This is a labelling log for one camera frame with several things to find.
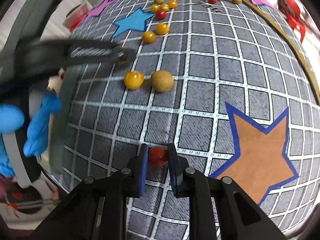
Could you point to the red cherry tomato front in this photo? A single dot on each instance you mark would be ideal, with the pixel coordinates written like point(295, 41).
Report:
point(157, 157)

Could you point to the red plastic basin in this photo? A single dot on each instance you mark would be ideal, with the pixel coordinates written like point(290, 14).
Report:
point(75, 16)

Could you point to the red cherry tomato by star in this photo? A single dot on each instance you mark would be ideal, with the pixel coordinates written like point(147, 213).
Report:
point(160, 14)

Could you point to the red plastic stool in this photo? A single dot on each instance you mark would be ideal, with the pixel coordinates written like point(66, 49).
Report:
point(292, 12)

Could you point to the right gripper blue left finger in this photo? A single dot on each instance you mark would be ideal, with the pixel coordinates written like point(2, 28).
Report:
point(138, 166)

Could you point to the yellow cherry tomato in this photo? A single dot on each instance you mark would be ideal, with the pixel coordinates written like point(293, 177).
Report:
point(154, 8)
point(165, 7)

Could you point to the yellow cherry tomato right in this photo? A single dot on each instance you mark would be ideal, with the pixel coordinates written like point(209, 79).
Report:
point(165, 7)

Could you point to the orange cherry tomato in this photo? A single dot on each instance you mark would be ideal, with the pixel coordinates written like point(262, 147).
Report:
point(172, 4)

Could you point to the yellow cherry tomato left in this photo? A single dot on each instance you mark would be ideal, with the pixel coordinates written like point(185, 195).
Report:
point(154, 8)

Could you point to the blue gloved hand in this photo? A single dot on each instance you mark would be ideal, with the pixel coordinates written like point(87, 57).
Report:
point(32, 134)

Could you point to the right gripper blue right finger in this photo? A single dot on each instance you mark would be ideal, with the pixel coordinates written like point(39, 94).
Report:
point(179, 180)

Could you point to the grey checkered tablecloth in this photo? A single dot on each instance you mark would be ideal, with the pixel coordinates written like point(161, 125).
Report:
point(216, 60)

